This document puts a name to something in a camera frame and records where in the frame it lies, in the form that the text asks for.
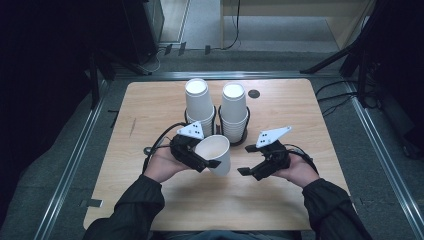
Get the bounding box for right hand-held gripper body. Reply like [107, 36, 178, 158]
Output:
[254, 125, 293, 182]

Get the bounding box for black floor cables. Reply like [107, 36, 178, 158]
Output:
[314, 79, 360, 118]

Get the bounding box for black cabinet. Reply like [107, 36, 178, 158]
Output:
[121, 0, 166, 66]

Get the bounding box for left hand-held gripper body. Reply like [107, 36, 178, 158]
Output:
[169, 120, 210, 174]

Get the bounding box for grey tape strip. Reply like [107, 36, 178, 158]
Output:
[79, 198, 104, 209]

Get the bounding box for person's right hand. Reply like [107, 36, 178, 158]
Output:
[273, 152, 321, 189]

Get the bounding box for person's left hand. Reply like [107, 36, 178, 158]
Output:
[143, 146, 192, 184]

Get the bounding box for single white paper cup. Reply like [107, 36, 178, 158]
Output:
[194, 134, 232, 177]

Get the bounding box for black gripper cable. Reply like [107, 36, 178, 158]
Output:
[142, 121, 190, 174]
[284, 143, 320, 175]

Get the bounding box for black wire cup holder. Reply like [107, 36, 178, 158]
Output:
[183, 105, 219, 137]
[217, 105, 251, 147]

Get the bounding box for stack of white paper cups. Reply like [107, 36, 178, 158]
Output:
[184, 78, 216, 138]
[220, 82, 250, 144]

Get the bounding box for black tripod stand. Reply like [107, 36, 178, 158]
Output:
[299, 0, 388, 108]
[87, 49, 154, 110]

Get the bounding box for black hanging cable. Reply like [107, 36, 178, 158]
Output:
[221, 0, 242, 51]

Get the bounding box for metal floor rail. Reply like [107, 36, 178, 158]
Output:
[113, 70, 342, 81]
[344, 81, 424, 240]
[33, 79, 112, 240]

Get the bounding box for light wooden furniture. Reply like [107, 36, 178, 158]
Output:
[219, 0, 378, 51]

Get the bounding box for black tape strip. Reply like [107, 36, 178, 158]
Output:
[107, 109, 121, 129]

